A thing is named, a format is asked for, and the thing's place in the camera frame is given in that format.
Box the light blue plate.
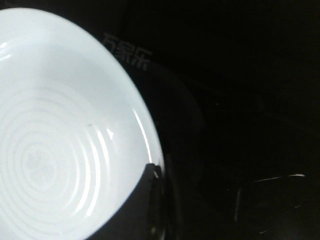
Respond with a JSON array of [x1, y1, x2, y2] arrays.
[[0, 8, 164, 240]]

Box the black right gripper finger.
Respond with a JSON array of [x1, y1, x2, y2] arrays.
[[89, 163, 167, 240]]

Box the black glass cooktop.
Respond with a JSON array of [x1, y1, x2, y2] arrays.
[[49, 0, 320, 240]]

